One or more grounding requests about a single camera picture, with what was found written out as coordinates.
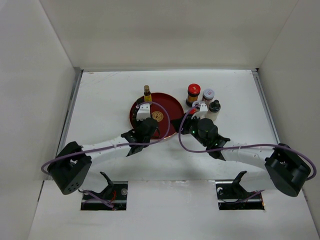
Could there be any small white lid jar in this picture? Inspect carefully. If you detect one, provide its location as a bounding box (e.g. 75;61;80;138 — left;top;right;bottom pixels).
192;101;202;107

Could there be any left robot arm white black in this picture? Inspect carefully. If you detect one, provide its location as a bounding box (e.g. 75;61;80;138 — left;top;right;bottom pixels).
47;117;159;195

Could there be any red lid sauce jar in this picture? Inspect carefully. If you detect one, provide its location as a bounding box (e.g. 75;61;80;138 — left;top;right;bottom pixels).
185;83;201;107

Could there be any white lid spice jar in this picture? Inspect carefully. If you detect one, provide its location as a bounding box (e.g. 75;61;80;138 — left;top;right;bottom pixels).
202;88;215;105

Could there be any small red lid jar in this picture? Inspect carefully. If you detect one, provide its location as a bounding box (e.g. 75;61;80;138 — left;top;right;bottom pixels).
189;108;198;115

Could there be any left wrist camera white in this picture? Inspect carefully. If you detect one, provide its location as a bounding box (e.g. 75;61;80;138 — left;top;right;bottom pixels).
136;103;151;122

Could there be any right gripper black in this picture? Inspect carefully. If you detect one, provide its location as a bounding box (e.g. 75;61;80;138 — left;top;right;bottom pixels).
170;112;209;147

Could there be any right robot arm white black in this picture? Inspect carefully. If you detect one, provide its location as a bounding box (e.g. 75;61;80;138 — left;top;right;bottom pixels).
171;115;311;198

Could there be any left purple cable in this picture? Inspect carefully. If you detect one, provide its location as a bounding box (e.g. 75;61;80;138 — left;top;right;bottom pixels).
40;101;171;209

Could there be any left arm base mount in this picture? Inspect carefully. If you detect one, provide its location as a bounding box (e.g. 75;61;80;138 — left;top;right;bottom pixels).
78;171;129;211

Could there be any small black cap bottle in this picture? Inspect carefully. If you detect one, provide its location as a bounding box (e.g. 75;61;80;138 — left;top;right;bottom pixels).
136;98;144;105

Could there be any yellow label brown bottle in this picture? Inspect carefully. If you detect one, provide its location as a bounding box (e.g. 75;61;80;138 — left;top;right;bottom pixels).
143;85;152;102

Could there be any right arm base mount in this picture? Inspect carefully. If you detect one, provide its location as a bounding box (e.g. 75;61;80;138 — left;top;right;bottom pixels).
215;171;265;211

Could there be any white bottle black cap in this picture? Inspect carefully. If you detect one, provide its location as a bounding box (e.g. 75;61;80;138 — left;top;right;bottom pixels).
205;99;221;122

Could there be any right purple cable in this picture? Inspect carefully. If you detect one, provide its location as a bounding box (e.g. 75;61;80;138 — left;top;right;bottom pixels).
178;104;317;181

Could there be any round red tray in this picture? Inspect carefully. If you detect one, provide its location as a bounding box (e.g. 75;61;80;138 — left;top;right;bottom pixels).
129;92;184;140

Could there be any purple cable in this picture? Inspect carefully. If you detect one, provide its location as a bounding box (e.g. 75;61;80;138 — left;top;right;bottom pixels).
40;101;171;209
178;104;317;181

